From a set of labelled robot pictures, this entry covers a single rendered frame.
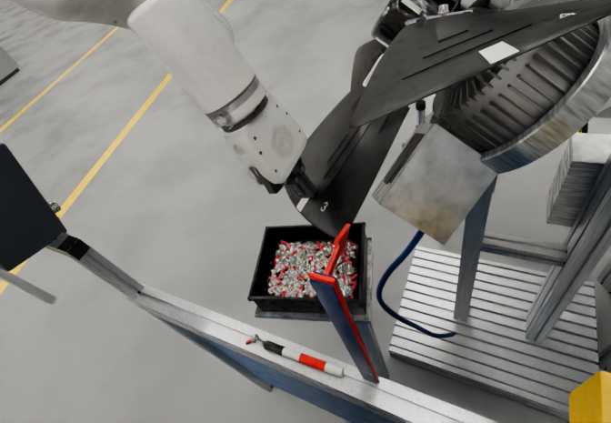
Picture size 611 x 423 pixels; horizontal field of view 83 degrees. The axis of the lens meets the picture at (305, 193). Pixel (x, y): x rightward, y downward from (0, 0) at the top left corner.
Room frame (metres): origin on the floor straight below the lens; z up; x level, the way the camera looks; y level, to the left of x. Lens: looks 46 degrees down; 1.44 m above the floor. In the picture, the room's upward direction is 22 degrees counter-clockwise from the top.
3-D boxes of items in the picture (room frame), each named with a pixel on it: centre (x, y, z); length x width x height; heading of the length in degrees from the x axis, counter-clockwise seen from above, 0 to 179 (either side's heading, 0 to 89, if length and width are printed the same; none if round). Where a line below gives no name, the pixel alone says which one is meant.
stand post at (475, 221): (0.45, -0.38, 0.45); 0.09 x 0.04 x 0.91; 140
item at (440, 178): (0.35, -0.20, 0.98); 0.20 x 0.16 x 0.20; 50
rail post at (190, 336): (0.48, 0.43, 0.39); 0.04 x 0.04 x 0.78; 50
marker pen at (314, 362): (0.21, 0.11, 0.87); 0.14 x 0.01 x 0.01; 51
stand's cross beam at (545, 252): (0.37, -0.47, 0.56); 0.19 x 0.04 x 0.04; 50
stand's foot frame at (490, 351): (0.38, -0.45, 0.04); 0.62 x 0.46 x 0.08; 50
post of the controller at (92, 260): (0.48, 0.43, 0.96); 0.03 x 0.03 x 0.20; 50
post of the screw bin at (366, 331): (0.35, -0.01, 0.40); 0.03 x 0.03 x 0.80; 65
